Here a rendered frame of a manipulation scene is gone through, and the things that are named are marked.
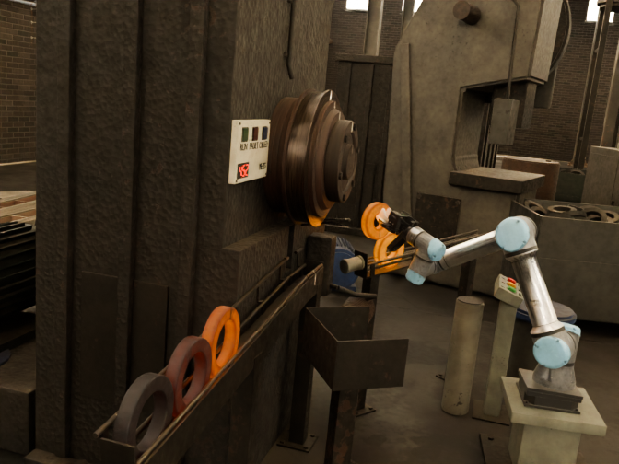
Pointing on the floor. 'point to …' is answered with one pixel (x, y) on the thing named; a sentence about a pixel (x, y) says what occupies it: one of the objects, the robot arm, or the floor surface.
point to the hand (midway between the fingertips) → (378, 216)
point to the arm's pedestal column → (532, 446)
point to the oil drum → (536, 173)
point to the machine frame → (157, 203)
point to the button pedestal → (492, 412)
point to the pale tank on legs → (595, 82)
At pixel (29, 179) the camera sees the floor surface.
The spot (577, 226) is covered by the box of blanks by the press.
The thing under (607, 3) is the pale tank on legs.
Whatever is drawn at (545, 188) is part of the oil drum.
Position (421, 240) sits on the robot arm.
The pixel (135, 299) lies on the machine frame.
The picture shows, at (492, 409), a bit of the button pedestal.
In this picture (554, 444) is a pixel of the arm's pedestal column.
